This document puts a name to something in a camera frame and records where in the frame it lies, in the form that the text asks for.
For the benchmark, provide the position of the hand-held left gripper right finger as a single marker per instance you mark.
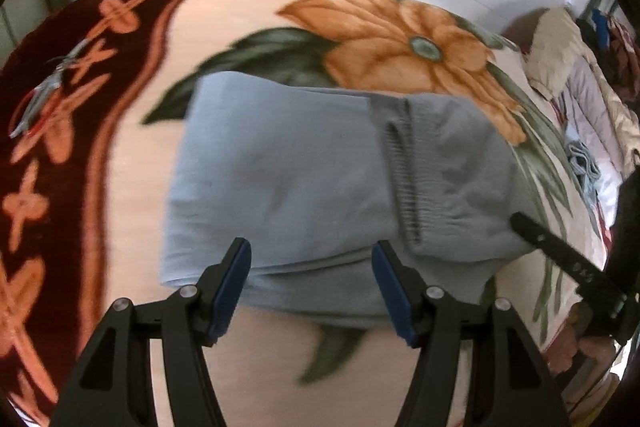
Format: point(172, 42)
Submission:
point(395, 297)

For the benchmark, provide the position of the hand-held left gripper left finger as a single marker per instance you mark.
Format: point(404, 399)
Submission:
point(229, 292)

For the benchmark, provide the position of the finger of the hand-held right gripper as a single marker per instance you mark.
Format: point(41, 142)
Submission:
point(550, 247)

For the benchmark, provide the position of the grey pants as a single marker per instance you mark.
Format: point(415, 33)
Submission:
point(300, 187)

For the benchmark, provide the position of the person's right hand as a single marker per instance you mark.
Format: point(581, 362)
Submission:
point(585, 352)

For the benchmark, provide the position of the crumpled grey cloth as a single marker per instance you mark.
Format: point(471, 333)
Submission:
point(582, 164)

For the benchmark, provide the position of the floral printed blanket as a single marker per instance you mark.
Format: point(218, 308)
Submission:
point(135, 217)

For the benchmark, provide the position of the pile of bedding and clothes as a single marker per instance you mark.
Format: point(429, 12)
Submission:
point(560, 52)

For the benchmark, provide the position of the pile of dark clothes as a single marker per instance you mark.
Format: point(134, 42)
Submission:
point(617, 42)

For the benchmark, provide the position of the small grey metal object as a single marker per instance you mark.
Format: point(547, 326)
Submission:
point(50, 87)

